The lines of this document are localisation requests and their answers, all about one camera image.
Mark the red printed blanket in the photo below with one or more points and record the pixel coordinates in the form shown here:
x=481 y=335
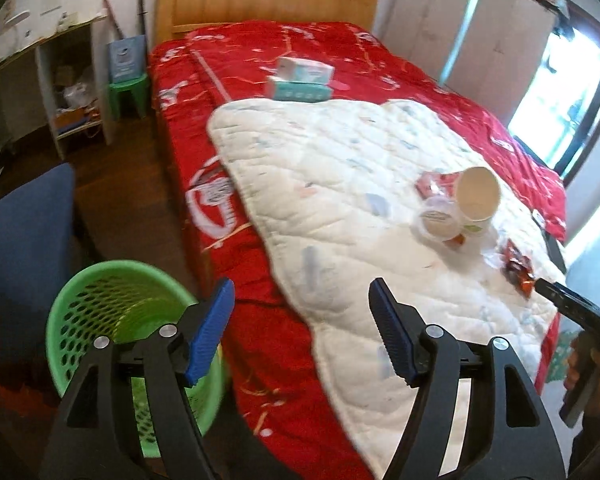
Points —
x=190 y=125

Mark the white tissue pack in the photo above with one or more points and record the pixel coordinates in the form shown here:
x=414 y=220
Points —
x=305 y=67

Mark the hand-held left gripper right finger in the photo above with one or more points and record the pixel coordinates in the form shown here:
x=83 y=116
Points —
x=392 y=332

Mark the dark red snack wrapper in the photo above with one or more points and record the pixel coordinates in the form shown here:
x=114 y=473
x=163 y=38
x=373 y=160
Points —
x=517 y=265

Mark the window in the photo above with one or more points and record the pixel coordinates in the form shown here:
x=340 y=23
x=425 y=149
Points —
x=565 y=95

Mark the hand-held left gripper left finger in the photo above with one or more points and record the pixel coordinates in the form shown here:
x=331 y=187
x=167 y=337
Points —
x=212 y=330

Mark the white paper cup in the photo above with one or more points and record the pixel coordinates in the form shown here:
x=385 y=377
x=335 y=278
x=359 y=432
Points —
x=475 y=195

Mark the wooden bed headboard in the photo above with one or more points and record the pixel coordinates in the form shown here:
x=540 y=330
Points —
x=260 y=0

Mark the white quilted blanket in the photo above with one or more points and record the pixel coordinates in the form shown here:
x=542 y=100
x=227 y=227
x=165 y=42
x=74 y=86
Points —
x=330 y=185

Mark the beige wardrobe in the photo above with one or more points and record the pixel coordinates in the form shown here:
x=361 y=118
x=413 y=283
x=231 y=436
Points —
x=460 y=25

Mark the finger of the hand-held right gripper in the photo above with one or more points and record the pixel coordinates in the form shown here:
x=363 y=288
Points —
x=575 y=305

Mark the green plastic stool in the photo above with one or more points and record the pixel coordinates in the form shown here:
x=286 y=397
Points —
x=127 y=95

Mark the white desk shelf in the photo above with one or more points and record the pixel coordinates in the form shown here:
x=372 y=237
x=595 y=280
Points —
x=65 y=75

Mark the dark blue chair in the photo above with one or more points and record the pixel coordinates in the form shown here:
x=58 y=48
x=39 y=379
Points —
x=25 y=240

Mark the green plastic waste basket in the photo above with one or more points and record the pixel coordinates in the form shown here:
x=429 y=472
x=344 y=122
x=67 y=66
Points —
x=105 y=300

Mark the blue box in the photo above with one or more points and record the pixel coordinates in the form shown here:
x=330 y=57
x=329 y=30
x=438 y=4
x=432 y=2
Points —
x=126 y=57

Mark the small lidded plastic cup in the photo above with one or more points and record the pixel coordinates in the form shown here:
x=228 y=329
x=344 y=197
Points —
x=437 y=220

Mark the teal tissue pack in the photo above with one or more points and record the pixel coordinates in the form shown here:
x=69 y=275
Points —
x=297 y=91

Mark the person's right hand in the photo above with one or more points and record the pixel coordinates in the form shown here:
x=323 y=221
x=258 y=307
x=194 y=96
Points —
x=575 y=365

